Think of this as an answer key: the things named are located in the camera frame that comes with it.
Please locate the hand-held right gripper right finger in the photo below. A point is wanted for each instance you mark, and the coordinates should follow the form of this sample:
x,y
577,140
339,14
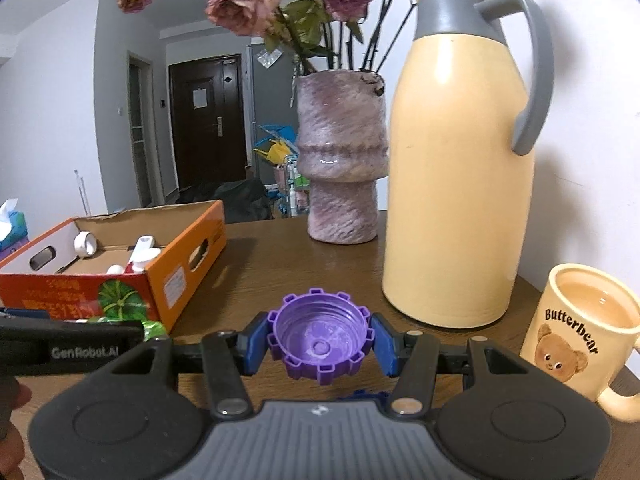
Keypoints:
x,y
385,342

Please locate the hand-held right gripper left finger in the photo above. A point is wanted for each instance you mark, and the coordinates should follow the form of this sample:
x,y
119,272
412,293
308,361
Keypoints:
x,y
255,342

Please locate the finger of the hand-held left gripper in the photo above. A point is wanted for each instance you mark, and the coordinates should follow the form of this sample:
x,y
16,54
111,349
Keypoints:
x,y
25,313

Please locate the purple notched bottle cap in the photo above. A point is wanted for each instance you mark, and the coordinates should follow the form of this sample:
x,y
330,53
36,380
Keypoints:
x,y
320,332

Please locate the white tape roll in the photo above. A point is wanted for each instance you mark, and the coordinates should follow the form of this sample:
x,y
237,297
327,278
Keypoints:
x,y
77,242

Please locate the orange cardboard box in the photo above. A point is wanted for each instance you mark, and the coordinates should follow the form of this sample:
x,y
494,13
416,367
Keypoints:
x,y
185,270

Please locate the white red lint brush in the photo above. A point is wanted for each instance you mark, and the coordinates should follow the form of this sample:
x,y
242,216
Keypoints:
x,y
145,245

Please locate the person's left hand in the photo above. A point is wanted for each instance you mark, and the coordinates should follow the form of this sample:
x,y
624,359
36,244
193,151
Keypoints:
x,y
22,397

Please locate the blue bottle cap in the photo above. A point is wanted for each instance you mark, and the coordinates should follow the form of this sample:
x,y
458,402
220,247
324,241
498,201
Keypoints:
x,y
365,394

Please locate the blue tissue pack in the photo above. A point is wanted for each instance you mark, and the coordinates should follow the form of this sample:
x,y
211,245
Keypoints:
x,y
12,230

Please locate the black bag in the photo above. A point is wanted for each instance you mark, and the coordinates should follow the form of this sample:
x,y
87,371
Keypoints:
x,y
240,200

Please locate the small rack with bottles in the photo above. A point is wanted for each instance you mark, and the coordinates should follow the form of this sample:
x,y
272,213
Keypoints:
x,y
295,190

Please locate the yellow grey thermos jug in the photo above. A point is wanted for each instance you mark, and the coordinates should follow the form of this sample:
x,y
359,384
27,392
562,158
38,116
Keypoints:
x,y
450,185

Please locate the cream bear print mug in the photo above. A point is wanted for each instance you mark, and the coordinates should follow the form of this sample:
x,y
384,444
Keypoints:
x,y
565,340

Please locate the purple textured vase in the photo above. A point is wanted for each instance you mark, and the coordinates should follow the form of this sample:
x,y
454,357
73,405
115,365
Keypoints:
x,y
340,160

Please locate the dark entrance door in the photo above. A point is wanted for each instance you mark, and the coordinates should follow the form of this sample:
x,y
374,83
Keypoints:
x,y
200,150

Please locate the interior glass door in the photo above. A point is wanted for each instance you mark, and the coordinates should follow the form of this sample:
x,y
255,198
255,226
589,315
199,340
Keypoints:
x,y
140,130

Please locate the grey refrigerator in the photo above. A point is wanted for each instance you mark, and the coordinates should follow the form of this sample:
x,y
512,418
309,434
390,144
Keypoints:
x,y
262,105

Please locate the paper sheet on door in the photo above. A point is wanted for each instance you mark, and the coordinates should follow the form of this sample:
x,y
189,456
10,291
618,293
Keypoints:
x,y
199,97

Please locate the clear plastic bag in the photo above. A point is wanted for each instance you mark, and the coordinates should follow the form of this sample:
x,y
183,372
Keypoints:
x,y
267,57

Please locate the dried pink roses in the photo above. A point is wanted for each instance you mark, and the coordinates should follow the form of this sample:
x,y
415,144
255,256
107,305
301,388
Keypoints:
x,y
240,5

